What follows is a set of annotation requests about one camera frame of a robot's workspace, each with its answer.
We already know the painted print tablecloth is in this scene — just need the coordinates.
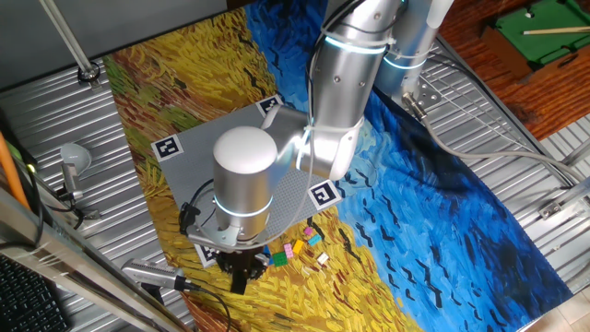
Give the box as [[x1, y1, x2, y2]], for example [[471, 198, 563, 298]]
[[100, 4, 575, 332]]

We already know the grey Lego baseplate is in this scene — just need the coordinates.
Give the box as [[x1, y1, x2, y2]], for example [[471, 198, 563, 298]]
[[150, 94, 343, 269]]

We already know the green mini pool table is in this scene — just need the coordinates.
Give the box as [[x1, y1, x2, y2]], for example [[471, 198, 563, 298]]
[[481, 0, 590, 80]]

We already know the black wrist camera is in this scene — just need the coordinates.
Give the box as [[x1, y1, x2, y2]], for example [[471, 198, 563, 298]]
[[178, 201, 203, 236]]

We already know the silver camera bracket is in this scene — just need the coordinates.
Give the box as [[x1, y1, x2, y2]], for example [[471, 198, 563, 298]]
[[186, 223, 277, 254]]

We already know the silver bar camera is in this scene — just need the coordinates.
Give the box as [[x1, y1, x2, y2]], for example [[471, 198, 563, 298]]
[[121, 257, 189, 292]]

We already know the silver pole with base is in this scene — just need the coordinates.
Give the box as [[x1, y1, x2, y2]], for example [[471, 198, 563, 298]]
[[39, 0, 102, 89]]

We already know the aluminium strut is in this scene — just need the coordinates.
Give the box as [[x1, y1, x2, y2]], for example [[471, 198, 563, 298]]
[[537, 177, 590, 221]]

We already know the black Lego plate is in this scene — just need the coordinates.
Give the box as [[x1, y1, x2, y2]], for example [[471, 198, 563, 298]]
[[230, 269, 250, 295]]

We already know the silver robot mounting plate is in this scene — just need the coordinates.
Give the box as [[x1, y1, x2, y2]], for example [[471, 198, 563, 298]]
[[400, 76, 442, 119]]

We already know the white dome lamp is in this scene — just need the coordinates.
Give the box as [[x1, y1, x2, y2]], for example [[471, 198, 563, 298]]
[[58, 142, 93, 200]]

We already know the wooden cue stick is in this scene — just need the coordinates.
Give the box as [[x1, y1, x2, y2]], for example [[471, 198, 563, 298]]
[[523, 26, 590, 36]]

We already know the aluminium frame rail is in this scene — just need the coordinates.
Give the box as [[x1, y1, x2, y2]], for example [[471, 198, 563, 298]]
[[0, 186, 188, 332]]

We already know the grey bracket black ring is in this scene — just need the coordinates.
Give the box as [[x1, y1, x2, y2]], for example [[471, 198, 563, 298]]
[[54, 186, 101, 221]]

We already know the black camera cable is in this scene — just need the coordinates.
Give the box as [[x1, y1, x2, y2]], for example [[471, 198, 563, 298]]
[[183, 279, 232, 332]]

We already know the thick grey cable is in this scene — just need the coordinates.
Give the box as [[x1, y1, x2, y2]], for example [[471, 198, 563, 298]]
[[401, 91, 590, 185]]

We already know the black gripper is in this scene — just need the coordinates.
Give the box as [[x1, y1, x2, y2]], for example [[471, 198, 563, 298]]
[[216, 248, 271, 280]]

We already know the orange tube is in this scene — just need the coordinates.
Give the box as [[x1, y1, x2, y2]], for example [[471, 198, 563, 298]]
[[0, 131, 31, 211]]

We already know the black white fiducial marker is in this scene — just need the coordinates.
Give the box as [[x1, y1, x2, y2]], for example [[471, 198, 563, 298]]
[[150, 134, 185, 163], [254, 94, 283, 119], [306, 179, 343, 212], [193, 243, 220, 269]]

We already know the black keyboard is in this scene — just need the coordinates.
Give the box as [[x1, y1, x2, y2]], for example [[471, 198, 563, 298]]
[[0, 254, 71, 332]]

